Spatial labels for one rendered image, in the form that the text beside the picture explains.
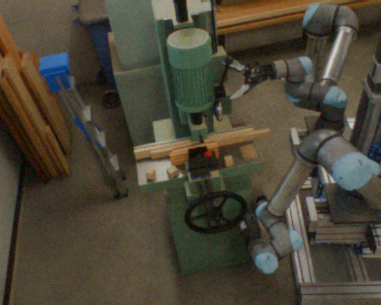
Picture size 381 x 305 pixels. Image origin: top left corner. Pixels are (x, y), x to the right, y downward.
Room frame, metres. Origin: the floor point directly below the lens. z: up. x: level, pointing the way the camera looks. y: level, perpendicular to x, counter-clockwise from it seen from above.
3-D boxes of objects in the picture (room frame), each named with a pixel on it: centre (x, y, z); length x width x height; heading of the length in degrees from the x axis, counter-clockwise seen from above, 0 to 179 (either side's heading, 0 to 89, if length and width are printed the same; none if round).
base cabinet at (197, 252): (1.50, -0.05, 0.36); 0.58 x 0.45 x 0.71; 4
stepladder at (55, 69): (2.02, 0.64, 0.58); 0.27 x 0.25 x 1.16; 97
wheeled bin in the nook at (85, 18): (3.32, 0.51, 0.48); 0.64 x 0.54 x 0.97; 100
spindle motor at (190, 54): (1.38, -0.06, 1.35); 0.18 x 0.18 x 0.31
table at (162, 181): (1.28, -0.05, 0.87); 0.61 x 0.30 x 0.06; 94
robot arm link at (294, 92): (1.31, -0.50, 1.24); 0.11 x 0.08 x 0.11; 55
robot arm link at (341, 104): (1.49, -0.76, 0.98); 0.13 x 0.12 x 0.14; 55
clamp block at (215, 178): (1.19, -0.05, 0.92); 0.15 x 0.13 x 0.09; 94
